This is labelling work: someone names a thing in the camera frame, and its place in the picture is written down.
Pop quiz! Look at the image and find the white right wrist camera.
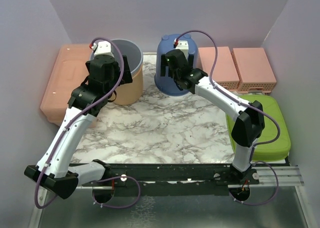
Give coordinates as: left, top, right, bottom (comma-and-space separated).
173, 39, 189, 59

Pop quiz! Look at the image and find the green plastic tray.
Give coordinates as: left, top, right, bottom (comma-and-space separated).
226, 94, 292, 162

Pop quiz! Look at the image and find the light blue plastic bucket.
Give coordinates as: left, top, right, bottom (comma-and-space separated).
89, 39, 144, 75

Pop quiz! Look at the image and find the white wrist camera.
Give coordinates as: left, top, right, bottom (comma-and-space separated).
90, 41, 114, 57
173, 39, 189, 59

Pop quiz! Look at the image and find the black metal base rail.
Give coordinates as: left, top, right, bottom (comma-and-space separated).
72, 163, 303, 198

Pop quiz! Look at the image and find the pink perforated basket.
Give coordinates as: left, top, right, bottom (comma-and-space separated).
231, 47, 277, 93
197, 46, 240, 91

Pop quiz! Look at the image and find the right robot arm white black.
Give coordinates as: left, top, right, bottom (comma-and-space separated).
161, 49, 265, 184

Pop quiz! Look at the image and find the orange plastic bucket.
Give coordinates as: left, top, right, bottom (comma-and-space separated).
110, 64, 144, 106

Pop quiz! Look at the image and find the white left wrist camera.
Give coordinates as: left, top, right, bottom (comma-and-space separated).
90, 41, 114, 57

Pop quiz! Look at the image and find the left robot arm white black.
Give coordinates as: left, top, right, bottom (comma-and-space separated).
24, 55, 133, 199

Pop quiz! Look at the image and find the translucent pink storage box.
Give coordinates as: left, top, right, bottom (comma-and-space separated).
40, 44, 92, 126

